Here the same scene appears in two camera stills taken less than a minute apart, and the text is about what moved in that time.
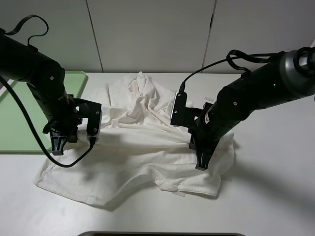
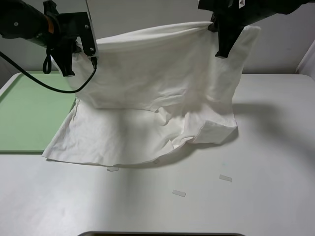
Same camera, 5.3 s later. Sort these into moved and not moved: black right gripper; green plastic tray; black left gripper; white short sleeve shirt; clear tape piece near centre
Moved: black right gripper; white short sleeve shirt; black left gripper
Not moved: green plastic tray; clear tape piece near centre
